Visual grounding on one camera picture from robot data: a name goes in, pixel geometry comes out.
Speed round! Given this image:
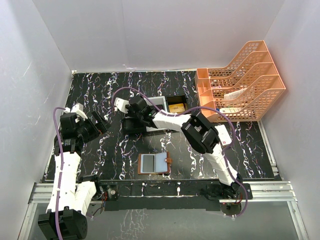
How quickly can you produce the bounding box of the white plastic bin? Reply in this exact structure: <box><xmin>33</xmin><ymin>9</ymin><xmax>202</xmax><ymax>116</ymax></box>
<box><xmin>146</xmin><ymin>96</ymin><xmax>168</xmax><ymax>133</ymax></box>

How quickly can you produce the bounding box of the black bin with gold card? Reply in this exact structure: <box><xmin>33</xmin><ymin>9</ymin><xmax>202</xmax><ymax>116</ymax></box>
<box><xmin>165</xmin><ymin>94</ymin><xmax>189</xmax><ymax>114</ymax></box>

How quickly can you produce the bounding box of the brown leather card holder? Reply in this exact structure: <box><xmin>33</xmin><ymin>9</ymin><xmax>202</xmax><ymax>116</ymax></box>
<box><xmin>137</xmin><ymin>151</ymin><xmax>173</xmax><ymax>175</ymax></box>

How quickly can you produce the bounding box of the white phone box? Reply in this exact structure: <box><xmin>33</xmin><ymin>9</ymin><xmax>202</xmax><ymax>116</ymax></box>
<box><xmin>215</xmin><ymin>125</ymin><xmax>232</xmax><ymax>147</ymax></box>

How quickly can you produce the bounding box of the orange mesh file organizer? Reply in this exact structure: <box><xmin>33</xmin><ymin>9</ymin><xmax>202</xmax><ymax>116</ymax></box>
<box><xmin>195</xmin><ymin>40</ymin><xmax>286</xmax><ymax>123</ymax></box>

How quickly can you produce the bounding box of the black plastic bin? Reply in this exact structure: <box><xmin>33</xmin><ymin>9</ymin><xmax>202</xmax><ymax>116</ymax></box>
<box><xmin>122</xmin><ymin>117</ymin><xmax>147</xmax><ymax>135</ymax></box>

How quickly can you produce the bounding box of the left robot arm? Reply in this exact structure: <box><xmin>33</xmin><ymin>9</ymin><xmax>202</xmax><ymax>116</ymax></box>
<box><xmin>38</xmin><ymin>103</ymin><xmax>110</xmax><ymax>240</ymax></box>

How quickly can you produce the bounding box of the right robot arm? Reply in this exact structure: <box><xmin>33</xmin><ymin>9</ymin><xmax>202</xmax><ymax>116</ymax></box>
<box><xmin>123</xmin><ymin>95</ymin><xmax>242</xmax><ymax>199</ymax></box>

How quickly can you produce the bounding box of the gold credit card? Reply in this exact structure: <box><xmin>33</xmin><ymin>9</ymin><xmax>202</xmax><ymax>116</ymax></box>
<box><xmin>168</xmin><ymin>103</ymin><xmax>186</xmax><ymax>114</ymax></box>

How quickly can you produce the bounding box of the white blue item in organizer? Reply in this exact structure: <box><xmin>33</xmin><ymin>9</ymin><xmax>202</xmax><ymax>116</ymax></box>
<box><xmin>217</xmin><ymin>107</ymin><xmax>242</xmax><ymax>114</ymax></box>

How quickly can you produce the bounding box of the white paper in organizer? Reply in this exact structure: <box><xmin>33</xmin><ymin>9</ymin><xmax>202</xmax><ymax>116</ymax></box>
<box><xmin>223</xmin><ymin>87</ymin><xmax>247</xmax><ymax>100</ymax></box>

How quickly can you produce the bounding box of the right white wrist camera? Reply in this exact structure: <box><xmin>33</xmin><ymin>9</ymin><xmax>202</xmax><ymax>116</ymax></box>
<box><xmin>113</xmin><ymin>97</ymin><xmax>130</xmax><ymax>114</ymax></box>

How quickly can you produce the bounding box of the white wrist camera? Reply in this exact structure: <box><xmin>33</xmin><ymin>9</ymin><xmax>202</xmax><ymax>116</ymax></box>
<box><xmin>63</xmin><ymin>102</ymin><xmax>88</xmax><ymax>121</ymax></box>
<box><xmin>113</xmin><ymin>97</ymin><xmax>130</xmax><ymax>114</ymax></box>

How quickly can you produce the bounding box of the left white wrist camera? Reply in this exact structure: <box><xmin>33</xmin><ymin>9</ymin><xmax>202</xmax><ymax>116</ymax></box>
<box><xmin>63</xmin><ymin>102</ymin><xmax>88</xmax><ymax>121</ymax></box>

